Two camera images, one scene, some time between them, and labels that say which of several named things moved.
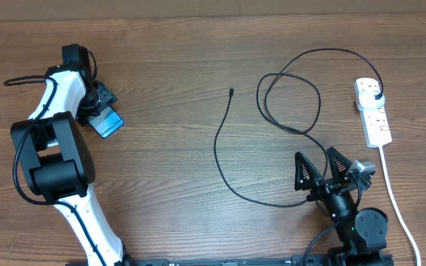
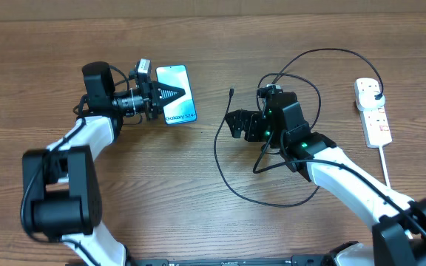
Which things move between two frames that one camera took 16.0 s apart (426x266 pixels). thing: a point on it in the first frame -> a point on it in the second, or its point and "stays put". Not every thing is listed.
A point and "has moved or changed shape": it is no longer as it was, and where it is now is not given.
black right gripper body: x=325 y=191 -> x=275 y=137
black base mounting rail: x=294 y=261 stays put
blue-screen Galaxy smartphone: x=107 y=122 has moved or changed shape
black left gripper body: x=100 y=97 -> x=150 y=111
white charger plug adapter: x=366 y=100 stays put
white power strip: x=374 y=120 stays put
